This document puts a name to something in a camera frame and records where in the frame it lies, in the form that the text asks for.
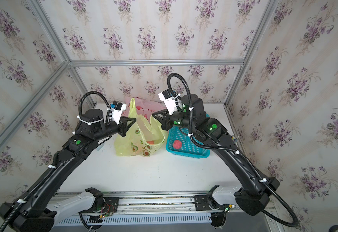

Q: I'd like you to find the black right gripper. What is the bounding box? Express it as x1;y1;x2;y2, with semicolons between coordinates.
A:
153;107;198;132

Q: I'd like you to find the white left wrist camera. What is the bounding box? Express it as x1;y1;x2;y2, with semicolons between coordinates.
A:
109;101;126;125

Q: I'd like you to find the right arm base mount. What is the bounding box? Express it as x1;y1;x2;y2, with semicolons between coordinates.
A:
191;195;235;229

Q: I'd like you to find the yellow-green plastic bag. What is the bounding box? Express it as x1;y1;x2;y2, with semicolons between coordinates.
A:
114;97;168;157

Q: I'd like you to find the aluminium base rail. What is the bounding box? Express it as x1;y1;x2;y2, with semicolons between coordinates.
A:
29;190;283;232

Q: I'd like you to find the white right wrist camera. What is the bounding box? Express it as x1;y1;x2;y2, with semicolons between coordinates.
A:
158;90;182;115

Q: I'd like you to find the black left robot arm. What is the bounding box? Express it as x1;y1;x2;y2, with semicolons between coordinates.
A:
0;91;136;232

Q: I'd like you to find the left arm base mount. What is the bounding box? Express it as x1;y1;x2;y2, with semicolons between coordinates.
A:
80;197;120;224

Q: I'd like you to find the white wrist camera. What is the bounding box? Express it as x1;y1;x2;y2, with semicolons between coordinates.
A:
158;90;182;115
109;101;126;125

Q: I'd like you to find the pink plastic bag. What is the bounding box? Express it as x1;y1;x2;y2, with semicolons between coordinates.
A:
135;98;166;121

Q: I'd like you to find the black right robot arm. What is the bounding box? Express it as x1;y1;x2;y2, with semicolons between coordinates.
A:
153;72;299;228

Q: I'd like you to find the pink peach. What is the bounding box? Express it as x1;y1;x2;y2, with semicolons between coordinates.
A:
172;140;183;150

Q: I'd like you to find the teal plastic basket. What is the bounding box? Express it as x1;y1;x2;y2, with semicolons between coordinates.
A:
166;116;210;159

